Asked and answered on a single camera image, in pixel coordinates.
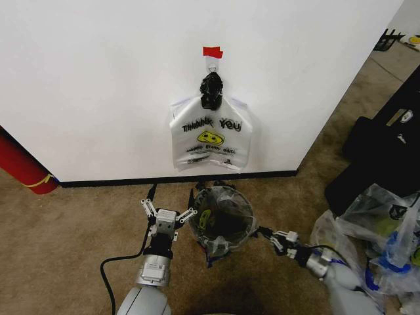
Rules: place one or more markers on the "blue printed plastic bag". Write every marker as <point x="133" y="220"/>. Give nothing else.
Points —
<point x="397" y="262"/>

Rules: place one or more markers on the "round trash bin clear liner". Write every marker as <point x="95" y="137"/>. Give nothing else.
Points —
<point x="226" y="223"/>

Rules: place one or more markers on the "clear wall hook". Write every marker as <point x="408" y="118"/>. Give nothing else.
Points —
<point x="213" y="65"/>

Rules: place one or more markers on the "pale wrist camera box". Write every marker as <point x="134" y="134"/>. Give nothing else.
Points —
<point x="166" y="222"/>
<point x="292" y="235"/>

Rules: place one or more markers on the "white crumpled plastic bag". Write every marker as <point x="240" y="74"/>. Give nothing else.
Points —
<point x="331" y="234"/>

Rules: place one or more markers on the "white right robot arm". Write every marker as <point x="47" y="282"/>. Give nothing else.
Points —
<point x="341" y="283"/>

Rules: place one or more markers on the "white thank you plastic bag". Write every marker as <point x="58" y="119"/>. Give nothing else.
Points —
<point x="210" y="154"/>

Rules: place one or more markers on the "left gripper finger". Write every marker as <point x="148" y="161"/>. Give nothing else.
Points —
<point x="149" y="207"/>
<point x="187" y="215"/>

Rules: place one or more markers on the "black baseboard strip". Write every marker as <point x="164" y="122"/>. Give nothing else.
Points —
<point x="164" y="180"/>

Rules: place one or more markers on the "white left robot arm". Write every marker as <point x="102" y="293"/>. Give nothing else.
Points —
<point x="144" y="300"/>

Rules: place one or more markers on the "red tape strip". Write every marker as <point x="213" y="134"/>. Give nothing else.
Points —
<point x="212" y="52"/>

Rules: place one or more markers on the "black flat case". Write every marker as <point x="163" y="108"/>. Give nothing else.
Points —
<point x="354" y="187"/>

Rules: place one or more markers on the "clear bag with dark contents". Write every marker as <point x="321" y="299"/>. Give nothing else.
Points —
<point x="374" y="203"/>

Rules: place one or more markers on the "black crumpled bag bundle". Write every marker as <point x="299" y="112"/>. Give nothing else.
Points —
<point x="211" y="90"/>

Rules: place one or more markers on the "red cylinder roll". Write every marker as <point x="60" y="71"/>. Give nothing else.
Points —
<point x="23" y="167"/>

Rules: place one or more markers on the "black folding stand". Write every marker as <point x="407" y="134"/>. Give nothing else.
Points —
<point x="388" y="39"/>

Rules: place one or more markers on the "black hard case with label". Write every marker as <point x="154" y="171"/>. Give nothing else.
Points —
<point x="398" y="98"/>

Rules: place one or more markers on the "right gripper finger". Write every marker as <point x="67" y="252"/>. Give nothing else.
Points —
<point x="276" y="246"/>
<point x="275" y="235"/>

